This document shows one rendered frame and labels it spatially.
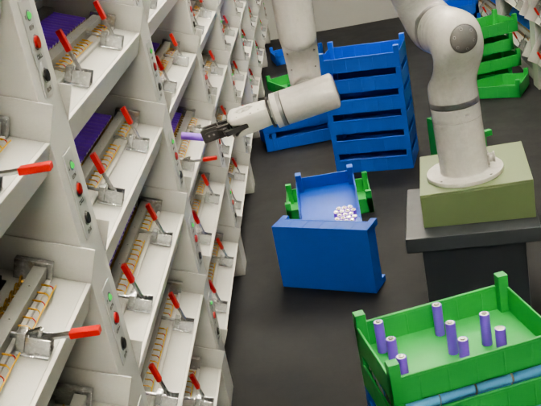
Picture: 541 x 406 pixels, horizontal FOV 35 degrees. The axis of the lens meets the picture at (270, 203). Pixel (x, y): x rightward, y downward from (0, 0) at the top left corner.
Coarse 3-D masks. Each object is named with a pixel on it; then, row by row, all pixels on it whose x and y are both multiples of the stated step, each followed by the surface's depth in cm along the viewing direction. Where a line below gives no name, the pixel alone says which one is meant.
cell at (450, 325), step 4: (448, 320) 152; (448, 324) 151; (452, 324) 151; (448, 328) 151; (452, 328) 151; (448, 332) 152; (452, 332) 151; (448, 336) 152; (452, 336) 152; (456, 336) 153; (448, 340) 152; (452, 340) 152; (456, 340) 153; (448, 344) 153; (452, 344) 152; (456, 344) 153; (448, 348) 153; (452, 348) 153; (456, 348) 153; (448, 352) 154; (452, 352) 153; (456, 352) 153
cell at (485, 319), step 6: (480, 312) 153; (486, 312) 153; (480, 318) 152; (486, 318) 152; (480, 324) 153; (486, 324) 152; (486, 330) 153; (486, 336) 153; (486, 342) 154; (492, 342) 154
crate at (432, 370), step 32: (480, 288) 163; (384, 320) 160; (416, 320) 162; (512, 320) 160; (416, 352) 156; (480, 352) 153; (512, 352) 145; (384, 384) 147; (416, 384) 143; (448, 384) 144
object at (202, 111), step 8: (184, 104) 251; (192, 104) 251; (200, 104) 251; (208, 104) 251; (184, 112) 250; (192, 112) 250; (200, 112) 252; (208, 112) 252; (200, 120) 251; (208, 120) 252; (192, 144) 230; (200, 144) 232; (184, 152) 224; (192, 152) 225; (200, 152) 226; (184, 176) 195; (192, 176) 209; (192, 184) 205; (192, 192) 212
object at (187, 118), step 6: (186, 114) 246; (186, 120) 241; (192, 120) 246; (180, 126) 235; (186, 126) 236; (180, 132) 230; (180, 138) 226; (180, 144) 222; (180, 150) 221; (186, 150) 223
